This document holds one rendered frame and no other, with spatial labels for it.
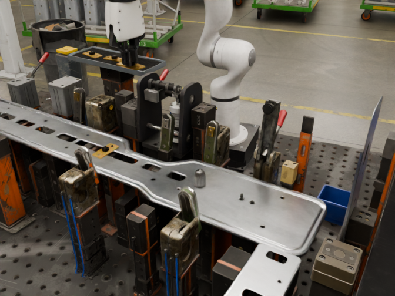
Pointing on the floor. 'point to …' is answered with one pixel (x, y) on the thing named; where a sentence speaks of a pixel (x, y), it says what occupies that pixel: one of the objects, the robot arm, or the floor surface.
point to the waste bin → (72, 33)
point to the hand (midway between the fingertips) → (129, 56)
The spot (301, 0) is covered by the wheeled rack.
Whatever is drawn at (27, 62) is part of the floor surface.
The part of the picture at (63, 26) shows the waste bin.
